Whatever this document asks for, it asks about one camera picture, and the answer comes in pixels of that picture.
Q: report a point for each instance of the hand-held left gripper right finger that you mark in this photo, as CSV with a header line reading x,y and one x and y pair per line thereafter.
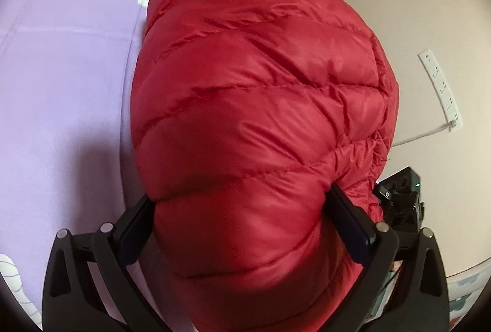
x,y
353,228

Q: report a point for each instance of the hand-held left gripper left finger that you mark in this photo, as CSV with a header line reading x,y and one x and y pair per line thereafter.
x,y
130,238

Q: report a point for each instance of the red puffer jacket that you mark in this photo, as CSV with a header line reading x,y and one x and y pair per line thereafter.
x,y
249,105

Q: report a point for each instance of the white power strip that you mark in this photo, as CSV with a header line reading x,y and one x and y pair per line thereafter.
x,y
441,90

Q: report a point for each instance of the purple floral blanket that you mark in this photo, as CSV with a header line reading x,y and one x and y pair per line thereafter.
x,y
69,86

